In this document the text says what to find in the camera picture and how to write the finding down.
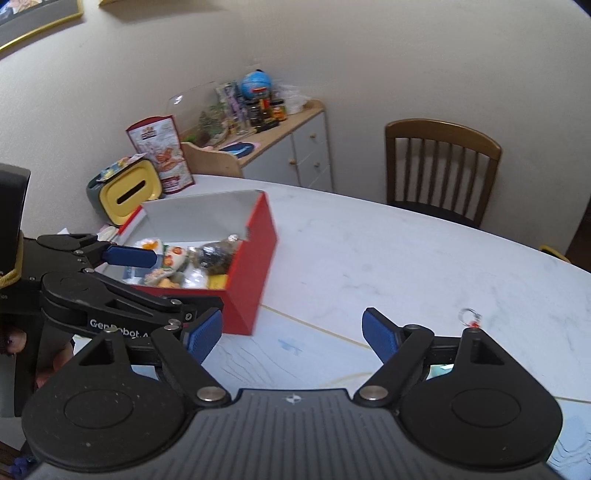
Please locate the round donut pattern plush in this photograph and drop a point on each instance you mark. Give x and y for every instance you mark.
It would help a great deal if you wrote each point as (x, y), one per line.
(174, 257)

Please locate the person's left hand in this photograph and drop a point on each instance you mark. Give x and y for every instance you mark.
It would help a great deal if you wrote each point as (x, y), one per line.
(14, 342)

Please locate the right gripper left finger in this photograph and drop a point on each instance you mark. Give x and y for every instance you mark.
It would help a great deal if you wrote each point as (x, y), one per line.
(182, 349)

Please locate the red cardboard box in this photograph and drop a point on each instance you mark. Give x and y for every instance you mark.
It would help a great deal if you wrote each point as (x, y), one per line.
(195, 220)

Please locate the blue globe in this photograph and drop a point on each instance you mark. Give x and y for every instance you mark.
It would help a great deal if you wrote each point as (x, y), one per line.
(257, 79)

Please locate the bag of black pieces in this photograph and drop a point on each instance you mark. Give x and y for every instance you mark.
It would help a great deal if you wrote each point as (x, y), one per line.
(215, 257)

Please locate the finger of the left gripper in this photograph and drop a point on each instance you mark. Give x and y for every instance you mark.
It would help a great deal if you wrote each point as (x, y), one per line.
(86, 304)
(73, 253)

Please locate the yellow sponge block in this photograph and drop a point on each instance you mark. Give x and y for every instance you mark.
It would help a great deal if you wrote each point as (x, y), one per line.
(216, 281)

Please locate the brown wooden chair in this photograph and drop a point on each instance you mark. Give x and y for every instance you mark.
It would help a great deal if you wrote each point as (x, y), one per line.
(440, 169)

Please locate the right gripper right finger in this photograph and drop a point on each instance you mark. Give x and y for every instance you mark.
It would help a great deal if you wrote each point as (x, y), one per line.
(402, 350)

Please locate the yellow tissue box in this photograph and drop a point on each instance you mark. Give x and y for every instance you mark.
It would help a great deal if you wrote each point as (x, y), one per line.
(119, 189)

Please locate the gold framed picture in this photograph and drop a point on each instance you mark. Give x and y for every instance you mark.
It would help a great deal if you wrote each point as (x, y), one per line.
(20, 20)

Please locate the white wooden sideboard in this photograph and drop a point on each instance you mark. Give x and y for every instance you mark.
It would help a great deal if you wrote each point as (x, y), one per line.
(295, 153)

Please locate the dark glass jar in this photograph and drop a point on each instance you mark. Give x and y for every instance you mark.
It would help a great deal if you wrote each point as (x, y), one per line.
(279, 110)

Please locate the red snack pouch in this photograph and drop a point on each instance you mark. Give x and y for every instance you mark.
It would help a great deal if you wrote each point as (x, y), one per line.
(157, 138)

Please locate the red robot keychain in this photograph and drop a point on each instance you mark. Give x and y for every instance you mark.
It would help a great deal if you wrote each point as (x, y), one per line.
(470, 318)

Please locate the light wooden chair back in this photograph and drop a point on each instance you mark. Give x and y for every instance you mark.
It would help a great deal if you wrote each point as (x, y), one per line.
(210, 162)

